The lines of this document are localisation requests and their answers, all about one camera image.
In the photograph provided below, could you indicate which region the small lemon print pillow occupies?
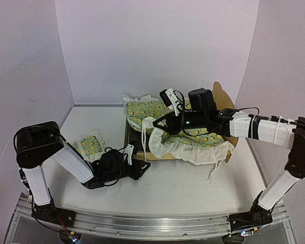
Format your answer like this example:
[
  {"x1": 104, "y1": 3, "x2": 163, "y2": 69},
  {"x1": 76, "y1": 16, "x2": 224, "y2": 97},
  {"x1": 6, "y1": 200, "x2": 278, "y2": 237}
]
[{"x1": 72, "y1": 131, "x2": 107, "y2": 163}]

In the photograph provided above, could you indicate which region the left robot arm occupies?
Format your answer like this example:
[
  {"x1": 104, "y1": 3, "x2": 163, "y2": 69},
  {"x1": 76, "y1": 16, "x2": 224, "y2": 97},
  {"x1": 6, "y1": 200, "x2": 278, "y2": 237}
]
[{"x1": 13, "y1": 121, "x2": 150, "y2": 222}]

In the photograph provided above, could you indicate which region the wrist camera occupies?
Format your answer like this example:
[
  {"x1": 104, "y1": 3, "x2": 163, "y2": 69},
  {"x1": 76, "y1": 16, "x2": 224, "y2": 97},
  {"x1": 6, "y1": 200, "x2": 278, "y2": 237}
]
[
  {"x1": 160, "y1": 88, "x2": 184, "y2": 116},
  {"x1": 123, "y1": 144, "x2": 135, "y2": 166}
]

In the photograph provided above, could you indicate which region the wooden pet bed frame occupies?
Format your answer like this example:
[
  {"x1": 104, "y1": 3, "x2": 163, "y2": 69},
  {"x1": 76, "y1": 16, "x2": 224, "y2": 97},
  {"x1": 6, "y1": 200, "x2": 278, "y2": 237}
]
[{"x1": 123, "y1": 81, "x2": 240, "y2": 163}]

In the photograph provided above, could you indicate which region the lemon print bed cushion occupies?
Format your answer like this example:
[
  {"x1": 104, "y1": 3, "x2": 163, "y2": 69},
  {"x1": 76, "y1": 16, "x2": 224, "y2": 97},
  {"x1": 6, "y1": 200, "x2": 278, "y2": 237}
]
[{"x1": 120, "y1": 93, "x2": 235, "y2": 186}]

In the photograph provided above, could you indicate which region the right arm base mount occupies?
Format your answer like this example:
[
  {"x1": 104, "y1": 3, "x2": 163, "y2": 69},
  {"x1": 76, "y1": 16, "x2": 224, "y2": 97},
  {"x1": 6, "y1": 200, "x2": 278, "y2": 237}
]
[{"x1": 227, "y1": 198, "x2": 274, "y2": 234}]

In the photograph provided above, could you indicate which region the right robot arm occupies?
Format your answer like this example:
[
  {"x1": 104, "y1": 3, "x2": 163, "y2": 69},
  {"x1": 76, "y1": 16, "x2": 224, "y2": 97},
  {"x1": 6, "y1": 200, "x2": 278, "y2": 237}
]
[{"x1": 153, "y1": 88, "x2": 305, "y2": 225}]

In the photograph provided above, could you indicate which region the aluminium front rail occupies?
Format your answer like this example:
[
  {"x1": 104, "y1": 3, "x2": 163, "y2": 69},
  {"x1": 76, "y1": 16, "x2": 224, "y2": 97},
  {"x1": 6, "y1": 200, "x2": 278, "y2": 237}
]
[{"x1": 14, "y1": 193, "x2": 290, "y2": 237}]

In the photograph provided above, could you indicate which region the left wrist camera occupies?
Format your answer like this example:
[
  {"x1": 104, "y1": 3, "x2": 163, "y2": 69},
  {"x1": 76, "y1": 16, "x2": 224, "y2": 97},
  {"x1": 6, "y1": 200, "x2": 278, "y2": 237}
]
[{"x1": 123, "y1": 144, "x2": 135, "y2": 166}]

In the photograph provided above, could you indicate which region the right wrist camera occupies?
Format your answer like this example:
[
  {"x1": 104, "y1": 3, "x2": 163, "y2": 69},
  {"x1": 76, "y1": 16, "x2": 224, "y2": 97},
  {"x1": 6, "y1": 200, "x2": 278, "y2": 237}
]
[{"x1": 160, "y1": 88, "x2": 184, "y2": 116}]

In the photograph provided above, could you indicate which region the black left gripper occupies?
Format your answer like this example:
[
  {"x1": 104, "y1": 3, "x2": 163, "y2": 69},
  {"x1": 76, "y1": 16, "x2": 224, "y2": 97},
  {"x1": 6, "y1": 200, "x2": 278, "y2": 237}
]
[{"x1": 105, "y1": 159, "x2": 150, "y2": 184}]

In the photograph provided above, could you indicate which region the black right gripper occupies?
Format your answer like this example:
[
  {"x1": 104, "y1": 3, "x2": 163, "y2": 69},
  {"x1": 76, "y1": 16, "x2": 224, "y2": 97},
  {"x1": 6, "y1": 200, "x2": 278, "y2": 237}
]
[{"x1": 153, "y1": 111, "x2": 207, "y2": 136}]

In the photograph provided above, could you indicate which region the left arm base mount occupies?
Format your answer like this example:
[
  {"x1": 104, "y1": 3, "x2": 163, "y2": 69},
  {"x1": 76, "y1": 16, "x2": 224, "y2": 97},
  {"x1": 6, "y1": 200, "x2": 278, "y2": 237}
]
[{"x1": 32, "y1": 199, "x2": 76, "y2": 227}]

